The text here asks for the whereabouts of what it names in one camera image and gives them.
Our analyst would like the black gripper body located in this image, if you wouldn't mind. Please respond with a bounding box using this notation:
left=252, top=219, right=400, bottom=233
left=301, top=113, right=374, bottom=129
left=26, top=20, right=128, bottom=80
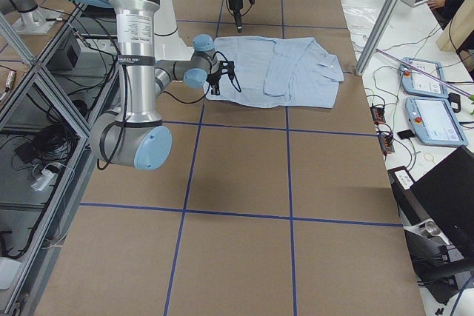
left=207, top=61, right=234, bottom=89
left=227, top=0, right=255, bottom=16

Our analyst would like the light blue button shirt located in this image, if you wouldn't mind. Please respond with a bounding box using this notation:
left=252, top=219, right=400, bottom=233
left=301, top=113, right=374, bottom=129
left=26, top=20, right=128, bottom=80
left=206, top=36, right=344, bottom=109

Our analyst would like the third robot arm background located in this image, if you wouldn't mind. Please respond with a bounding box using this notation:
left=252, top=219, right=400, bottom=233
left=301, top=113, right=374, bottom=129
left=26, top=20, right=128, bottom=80
left=1, top=0, right=59, bottom=35

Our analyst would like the orange circuit board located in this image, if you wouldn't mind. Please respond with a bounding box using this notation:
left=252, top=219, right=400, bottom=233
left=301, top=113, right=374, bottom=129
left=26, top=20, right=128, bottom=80
left=370, top=106, right=387, bottom=124

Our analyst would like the upper blue teach pendant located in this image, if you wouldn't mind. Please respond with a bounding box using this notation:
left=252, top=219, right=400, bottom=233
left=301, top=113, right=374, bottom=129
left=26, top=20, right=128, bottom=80
left=400, top=57, right=448, bottom=98

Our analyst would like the blue teach pendant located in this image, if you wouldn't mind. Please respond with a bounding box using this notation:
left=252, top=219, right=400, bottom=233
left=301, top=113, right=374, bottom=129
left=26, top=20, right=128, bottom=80
left=405, top=96, right=469, bottom=147
left=400, top=57, right=448, bottom=98

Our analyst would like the white power strip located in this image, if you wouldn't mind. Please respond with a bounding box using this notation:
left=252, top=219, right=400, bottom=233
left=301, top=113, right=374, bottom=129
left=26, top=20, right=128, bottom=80
left=31, top=168, right=55, bottom=191

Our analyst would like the lower blue teach pendant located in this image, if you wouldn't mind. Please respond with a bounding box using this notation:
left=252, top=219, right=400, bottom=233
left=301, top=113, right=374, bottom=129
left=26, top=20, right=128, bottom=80
left=405, top=96, right=469, bottom=147

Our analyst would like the reach grabber stick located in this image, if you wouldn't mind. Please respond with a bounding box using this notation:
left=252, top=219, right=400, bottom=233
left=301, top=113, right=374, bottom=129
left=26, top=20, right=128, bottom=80
left=375, top=49, right=473, bottom=102

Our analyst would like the black monitor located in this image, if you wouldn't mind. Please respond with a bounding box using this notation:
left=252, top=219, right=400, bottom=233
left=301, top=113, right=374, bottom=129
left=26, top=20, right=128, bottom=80
left=388, top=146, right=473, bottom=255

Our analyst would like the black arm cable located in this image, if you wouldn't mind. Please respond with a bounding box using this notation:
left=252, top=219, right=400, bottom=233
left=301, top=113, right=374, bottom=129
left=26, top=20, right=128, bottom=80
left=96, top=51, right=242, bottom=172

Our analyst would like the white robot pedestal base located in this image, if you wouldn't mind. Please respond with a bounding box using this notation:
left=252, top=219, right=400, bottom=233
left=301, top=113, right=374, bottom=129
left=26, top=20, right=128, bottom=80
left=153, top=0, right=194, bottom=63

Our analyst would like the aluminium frame post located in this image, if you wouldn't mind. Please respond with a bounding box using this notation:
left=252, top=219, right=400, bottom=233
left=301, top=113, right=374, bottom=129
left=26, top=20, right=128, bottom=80
left=355, top=0, right=400, bottom=76

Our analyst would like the aluminium frame rack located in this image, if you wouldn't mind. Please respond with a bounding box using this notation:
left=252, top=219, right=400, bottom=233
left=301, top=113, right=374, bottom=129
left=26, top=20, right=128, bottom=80
left=1, top=6, right=118, bottom=315

